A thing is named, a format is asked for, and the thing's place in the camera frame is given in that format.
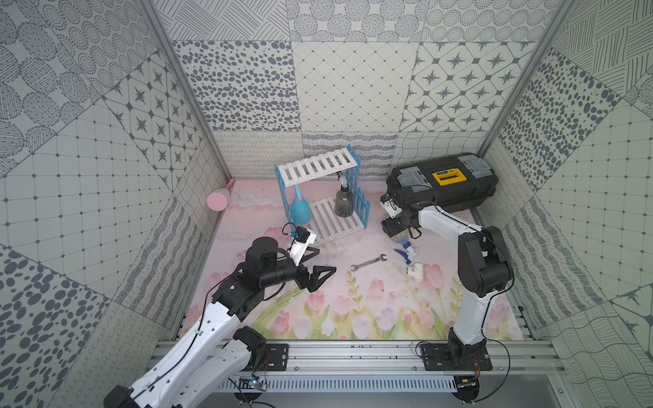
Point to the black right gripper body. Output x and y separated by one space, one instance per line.
395 225

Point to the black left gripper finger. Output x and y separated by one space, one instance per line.
318 276
308 254

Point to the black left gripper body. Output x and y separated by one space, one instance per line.
308 275

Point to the clear blue spray bottle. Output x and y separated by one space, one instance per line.
407 250

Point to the teal pink spray bottle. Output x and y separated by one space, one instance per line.
300 210

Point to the blue and white slatted shelf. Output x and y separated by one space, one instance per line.
293 176

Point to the smoky grey spray bottle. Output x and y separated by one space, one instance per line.
344 206

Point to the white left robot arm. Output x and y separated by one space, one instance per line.
218 346

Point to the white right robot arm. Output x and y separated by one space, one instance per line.
482 267

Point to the silver open-end wrench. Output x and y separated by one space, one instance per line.
381 258

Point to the white pipe fitting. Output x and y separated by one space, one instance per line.
415 271

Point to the floral pink table mat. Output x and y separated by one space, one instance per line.
377 302

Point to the black toolbox yellow label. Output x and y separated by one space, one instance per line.
454 183

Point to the small green circuit board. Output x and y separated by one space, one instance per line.
252 383

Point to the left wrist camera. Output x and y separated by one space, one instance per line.
303 238

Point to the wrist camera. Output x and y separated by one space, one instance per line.
389 206
303 238

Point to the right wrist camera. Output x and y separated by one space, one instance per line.
389 206

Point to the aluminium mounting rail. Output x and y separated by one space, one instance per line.
398 366

